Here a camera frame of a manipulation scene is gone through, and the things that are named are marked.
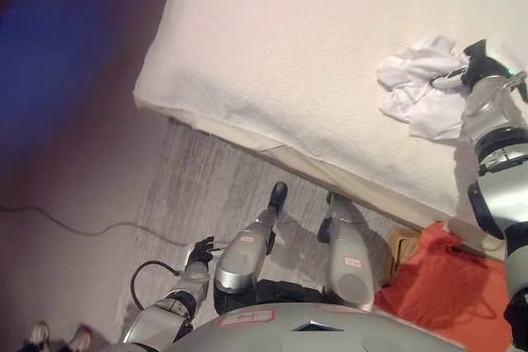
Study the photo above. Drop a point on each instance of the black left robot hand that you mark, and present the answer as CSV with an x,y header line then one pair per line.
x,y
200,250

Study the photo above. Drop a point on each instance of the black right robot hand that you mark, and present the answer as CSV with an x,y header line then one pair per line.
x,y
480,65

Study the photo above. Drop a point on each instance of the white clothes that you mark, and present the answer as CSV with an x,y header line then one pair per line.
x,y
420,88

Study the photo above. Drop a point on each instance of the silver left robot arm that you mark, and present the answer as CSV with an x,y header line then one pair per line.
x,y
181,298

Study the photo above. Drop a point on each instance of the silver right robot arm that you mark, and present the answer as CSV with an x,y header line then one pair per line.
x,y
497,150

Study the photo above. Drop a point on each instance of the wicker basket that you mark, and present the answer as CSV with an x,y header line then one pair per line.
x,y
404,251

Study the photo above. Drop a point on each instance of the silver left robot leg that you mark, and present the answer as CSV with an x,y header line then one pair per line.
x,y
243,253

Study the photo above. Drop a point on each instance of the silver robot leg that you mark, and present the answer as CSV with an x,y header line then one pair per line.
x,y
243,253
348,257

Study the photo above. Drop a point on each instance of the grey rug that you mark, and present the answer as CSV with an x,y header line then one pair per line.
x,y
194,179

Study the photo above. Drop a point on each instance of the cream mattress cover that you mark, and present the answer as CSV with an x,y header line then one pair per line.
x,y
288,154

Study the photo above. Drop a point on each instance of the grey robot torso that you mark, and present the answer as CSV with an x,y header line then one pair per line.
x,y
313,331

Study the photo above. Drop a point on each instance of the white sneaker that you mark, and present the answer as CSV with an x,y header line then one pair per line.
x,y
80,336
40,333

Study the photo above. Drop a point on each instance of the silver right robot leg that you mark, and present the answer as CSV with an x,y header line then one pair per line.
x,y
348,257

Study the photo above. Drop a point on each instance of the orange cloth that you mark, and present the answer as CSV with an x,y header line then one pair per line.
x,y
449,286

